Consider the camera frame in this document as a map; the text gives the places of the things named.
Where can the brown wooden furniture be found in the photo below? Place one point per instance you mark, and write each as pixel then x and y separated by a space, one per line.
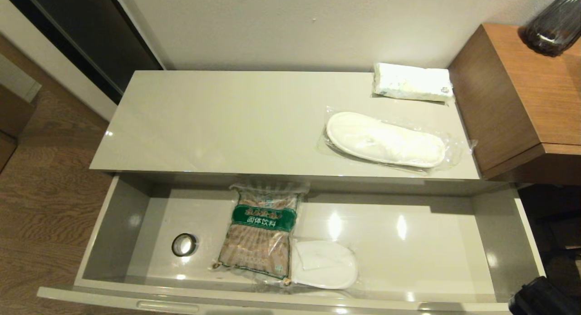
pixel 13 115

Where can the black tape roll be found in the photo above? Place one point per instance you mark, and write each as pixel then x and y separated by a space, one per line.
pixel 174 245

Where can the green labelled drink powder bag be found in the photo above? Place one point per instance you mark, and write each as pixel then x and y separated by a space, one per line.
pixel 258 242

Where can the white tissue pack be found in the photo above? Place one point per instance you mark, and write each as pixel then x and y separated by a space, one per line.
pixel 413 82

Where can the dark door panel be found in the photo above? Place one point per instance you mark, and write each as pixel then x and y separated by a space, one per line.
pixel 91 33

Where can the glossy beige drawer cabinet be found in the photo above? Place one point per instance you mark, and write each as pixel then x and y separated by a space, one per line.
pixel 227 124

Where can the dark glass vase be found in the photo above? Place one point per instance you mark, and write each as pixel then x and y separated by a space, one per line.
pixel 551 29

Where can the white slippers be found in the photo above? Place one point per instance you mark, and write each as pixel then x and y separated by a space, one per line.
pixel 324 265
pixel 386 140

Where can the brown wooden side cabinet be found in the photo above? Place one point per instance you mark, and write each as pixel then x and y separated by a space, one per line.
pixel 522 92

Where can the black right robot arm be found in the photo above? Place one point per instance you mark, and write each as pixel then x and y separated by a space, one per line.
pixel 544 299

